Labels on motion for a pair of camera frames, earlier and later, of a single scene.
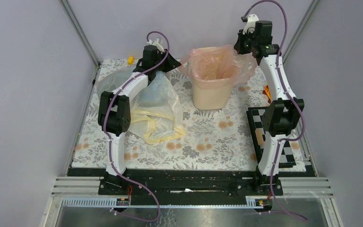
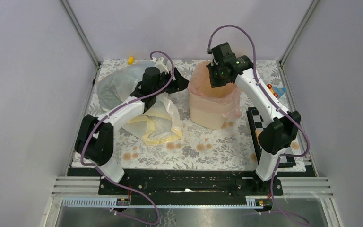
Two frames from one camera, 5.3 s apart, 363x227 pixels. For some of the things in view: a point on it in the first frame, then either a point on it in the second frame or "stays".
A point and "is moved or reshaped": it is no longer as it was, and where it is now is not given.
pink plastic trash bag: (219, 67) is moved or reshaped
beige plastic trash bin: (214, 73) is moved or reshaped
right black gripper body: (246, 42) -> (216, 78)
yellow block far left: (131, 60) stays
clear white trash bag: (156, 114) stays
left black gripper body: (167, 66) -> (174, 86)
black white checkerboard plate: (257, 132) stays
